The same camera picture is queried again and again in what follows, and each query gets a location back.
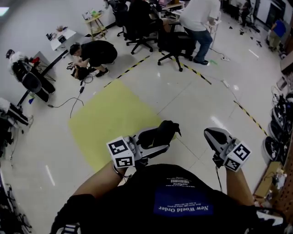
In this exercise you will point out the cardboard box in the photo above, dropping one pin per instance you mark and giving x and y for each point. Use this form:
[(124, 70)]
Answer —
[(267, 178)]

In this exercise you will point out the black office chair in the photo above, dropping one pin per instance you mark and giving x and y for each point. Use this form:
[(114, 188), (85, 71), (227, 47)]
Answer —
[(139, 29), (176, 43), (119, 11)]

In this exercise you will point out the black cloth item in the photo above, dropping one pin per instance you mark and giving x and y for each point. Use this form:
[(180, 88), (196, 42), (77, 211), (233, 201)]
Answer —
[(164, 132)]

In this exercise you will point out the white desk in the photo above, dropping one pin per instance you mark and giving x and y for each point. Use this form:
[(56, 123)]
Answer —
[(63, 38)]

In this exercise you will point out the wooden shelf stand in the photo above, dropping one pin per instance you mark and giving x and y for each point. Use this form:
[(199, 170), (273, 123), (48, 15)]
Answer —
[(95, 22)]

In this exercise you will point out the dark grey shell chair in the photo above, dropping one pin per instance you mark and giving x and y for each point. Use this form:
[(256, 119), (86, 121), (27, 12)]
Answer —
[(34, 84)]

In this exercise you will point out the white power strip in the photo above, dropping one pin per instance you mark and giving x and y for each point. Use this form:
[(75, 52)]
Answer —
[(225, 58), (225, 82)]

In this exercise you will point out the grey standing desk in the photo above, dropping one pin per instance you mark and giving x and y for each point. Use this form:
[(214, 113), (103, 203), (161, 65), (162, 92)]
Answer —
[(44, 62)]

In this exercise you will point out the silver trash can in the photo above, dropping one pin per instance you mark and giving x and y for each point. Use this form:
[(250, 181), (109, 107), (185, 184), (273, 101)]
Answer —
[(282, 82)]

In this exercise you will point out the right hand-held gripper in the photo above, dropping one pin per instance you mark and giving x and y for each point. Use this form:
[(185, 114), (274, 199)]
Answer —
[(237, 157)]

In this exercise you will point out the person's left forearm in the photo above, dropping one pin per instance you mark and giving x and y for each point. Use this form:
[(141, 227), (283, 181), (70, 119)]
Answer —
[(98, 182)]

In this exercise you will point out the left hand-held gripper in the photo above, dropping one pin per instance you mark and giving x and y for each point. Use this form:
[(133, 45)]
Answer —
[(122, 157)]

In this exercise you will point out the person's right forearm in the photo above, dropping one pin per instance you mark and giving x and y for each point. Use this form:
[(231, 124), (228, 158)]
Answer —
[(238, 185)]

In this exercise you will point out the row of black round devices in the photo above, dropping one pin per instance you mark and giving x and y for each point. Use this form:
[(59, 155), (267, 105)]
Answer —
[(278, 128)]

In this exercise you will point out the yellow-green tablecloth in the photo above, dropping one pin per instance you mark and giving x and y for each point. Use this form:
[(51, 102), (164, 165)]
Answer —
[(110, 123)]

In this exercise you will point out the person's black printed t-shirt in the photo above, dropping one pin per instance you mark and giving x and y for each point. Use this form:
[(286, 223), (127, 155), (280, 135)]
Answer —
[(160, 182)]

